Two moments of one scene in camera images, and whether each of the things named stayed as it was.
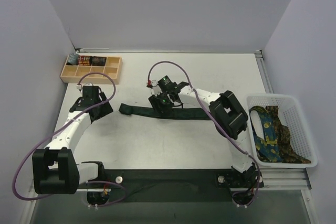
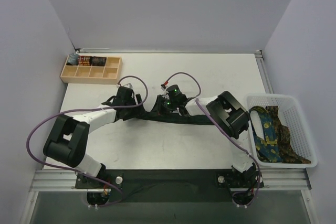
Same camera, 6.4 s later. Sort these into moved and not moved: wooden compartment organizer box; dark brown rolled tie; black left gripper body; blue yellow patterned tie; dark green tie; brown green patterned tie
Moved: dark green tie; black left gripper body
Not moved: dark brown rolled tie; brown green patterned tie; wooden compartment organizer box; blue yellow patterned tie
